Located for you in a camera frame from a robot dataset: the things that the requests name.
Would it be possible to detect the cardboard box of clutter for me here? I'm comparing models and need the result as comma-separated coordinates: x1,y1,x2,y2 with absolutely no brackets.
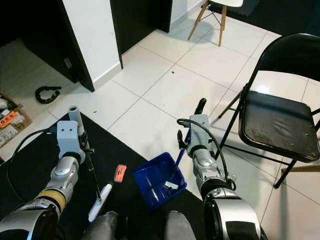
0,95,33,147

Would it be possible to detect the black floor mat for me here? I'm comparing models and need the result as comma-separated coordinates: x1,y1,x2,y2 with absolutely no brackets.
0,112,213,240

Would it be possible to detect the silver robot leg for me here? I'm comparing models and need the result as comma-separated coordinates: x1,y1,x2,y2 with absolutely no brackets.
80,212,121,240
165,210,198,240

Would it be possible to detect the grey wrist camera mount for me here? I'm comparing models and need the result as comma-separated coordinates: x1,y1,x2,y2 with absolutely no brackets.
187,114,212,153
56,120,85,160

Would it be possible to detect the blue long-handled dustpan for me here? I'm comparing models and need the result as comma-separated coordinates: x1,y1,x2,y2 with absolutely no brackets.
132,98,208,211

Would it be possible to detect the grey handled white broom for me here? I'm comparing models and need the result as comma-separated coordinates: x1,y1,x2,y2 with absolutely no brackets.
68,105,113,223

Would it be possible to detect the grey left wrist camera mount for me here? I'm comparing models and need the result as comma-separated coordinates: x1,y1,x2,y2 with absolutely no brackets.
56,120,85,160

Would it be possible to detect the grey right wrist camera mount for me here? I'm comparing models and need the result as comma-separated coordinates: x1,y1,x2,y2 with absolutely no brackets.
187,114,212,153

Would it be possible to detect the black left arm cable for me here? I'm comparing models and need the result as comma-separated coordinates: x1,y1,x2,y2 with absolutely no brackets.
7,127,60,201

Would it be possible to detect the small orange scrap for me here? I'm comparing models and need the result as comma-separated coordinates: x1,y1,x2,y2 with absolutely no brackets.
114,164,127,183

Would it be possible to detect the white chair with wooden legs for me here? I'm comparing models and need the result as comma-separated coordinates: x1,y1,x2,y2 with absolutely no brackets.
187,0,243,47

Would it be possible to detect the black curved cable chain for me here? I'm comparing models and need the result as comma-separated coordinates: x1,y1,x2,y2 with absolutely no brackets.
35,86,62,105

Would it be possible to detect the light wooden bar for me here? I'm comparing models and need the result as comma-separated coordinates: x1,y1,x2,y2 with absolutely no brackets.
282,164,320,174

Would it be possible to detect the black cabinet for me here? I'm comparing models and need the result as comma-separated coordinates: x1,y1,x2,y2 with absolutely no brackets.
0,0,96,92
110,0,173,69

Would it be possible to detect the black folding chair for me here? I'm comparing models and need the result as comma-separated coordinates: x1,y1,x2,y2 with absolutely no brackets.
220,32,320,188

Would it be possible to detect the silver left robot leg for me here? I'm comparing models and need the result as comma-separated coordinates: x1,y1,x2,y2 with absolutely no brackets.
80,212,121,240

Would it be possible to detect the silver right robot leg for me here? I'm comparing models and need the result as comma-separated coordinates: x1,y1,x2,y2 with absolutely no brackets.
165,210,198,240

